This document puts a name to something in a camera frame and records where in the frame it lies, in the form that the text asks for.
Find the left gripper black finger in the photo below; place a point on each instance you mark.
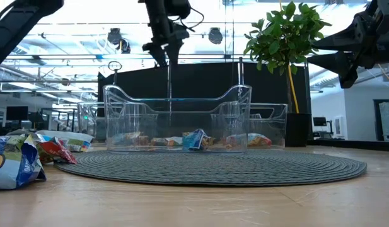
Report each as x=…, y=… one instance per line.
x=175, y=50
x=158, y=50

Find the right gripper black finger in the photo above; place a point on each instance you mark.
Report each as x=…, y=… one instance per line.
x=345, y=64
x=345, y=39

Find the red orange granola bar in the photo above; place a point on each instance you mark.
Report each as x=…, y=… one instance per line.
x=236, y=142

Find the colourful Chewy granola bar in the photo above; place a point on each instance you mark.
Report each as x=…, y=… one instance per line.
x=260, y=141

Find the blue white red granola bar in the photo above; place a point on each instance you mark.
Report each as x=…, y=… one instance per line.
x=57, y=151

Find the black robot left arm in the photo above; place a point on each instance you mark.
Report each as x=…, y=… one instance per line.
x=11, y=28

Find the round dark ceiling lamp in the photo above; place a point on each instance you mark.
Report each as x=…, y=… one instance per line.
x=114, y=36
x=125, y=46
x=215, y=35

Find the black partition screen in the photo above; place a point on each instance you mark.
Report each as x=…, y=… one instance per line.
x=197, y=75

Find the metal partition pole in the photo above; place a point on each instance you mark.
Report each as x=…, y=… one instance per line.
x=169, y=88
x=240, y=72

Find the yellow plant stake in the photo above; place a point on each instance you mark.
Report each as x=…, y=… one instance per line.
x=293, y=91

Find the green leafy plant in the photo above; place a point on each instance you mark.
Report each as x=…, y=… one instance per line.
x=285, y=34

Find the small dark monitor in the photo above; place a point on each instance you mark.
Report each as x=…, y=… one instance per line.
x=319, y=121

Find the dark framed window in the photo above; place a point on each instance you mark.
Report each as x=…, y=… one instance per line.
x=376, y=119

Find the black plant pot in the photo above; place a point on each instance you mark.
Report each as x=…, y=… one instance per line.
x=298, y=129

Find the clear plastic bin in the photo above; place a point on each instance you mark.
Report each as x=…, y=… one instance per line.
x=87, y=119
x=276, y=123
x=131, y=132

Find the round grey woven placemat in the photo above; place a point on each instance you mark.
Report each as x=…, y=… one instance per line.
x=194, y=167

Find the dark computer monitor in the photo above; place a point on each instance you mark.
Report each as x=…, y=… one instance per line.
x=17, y=113

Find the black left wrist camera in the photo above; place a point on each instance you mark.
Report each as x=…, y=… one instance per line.
x=178, y=8

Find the white wall box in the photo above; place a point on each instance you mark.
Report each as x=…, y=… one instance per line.
x=338, y=126

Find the black metal table frame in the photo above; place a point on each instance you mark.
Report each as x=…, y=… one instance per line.
x=370, y=146

